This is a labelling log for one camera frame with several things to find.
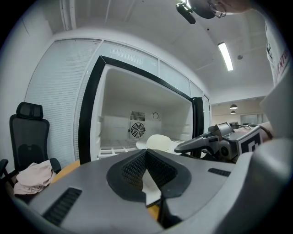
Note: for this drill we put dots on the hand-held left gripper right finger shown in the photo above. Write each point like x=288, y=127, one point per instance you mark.
x=217, y=189

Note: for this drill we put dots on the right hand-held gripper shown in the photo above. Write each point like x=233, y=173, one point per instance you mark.
x=248, y=142

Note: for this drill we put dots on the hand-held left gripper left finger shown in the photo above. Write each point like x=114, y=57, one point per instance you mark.
x=91, y=182

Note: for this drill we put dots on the pale yellow food block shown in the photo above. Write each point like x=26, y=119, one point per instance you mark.
x=159, y=141

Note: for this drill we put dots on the white round plate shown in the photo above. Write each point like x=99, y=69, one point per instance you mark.
x=142, y=144

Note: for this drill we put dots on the white mini fridge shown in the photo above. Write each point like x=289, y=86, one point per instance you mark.
x=96, y=91

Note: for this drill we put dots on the person's right forearm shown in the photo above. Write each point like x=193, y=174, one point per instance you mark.
x=266, y=128

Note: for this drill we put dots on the round wooden table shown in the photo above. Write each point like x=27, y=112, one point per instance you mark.
x=67, y=170

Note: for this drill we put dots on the black pendant lamp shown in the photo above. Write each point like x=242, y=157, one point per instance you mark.
x=233, y=106
x=232, y=112

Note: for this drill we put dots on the pink cloth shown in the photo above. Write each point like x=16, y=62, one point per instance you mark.
x=34, y=178

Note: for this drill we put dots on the black wrist band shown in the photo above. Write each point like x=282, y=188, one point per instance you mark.
x=268, y=132

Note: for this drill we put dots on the black office chair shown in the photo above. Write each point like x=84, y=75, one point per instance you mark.
x=28, y=137

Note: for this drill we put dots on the long ceiling light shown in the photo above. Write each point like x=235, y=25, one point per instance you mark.
x=225, y=56

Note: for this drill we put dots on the white printed t-shirt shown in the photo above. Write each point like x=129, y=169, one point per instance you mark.
x=281, y=102

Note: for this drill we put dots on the round smoke detector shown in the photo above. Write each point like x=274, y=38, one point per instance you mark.
x=240, y=57

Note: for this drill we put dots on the thin-framed glasses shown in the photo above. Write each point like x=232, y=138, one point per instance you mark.
x=218, y=10

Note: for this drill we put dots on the person's face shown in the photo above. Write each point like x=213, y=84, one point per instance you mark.
x=235, y=5

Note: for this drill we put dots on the black head camera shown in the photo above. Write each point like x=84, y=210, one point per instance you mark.
x=186, y=11

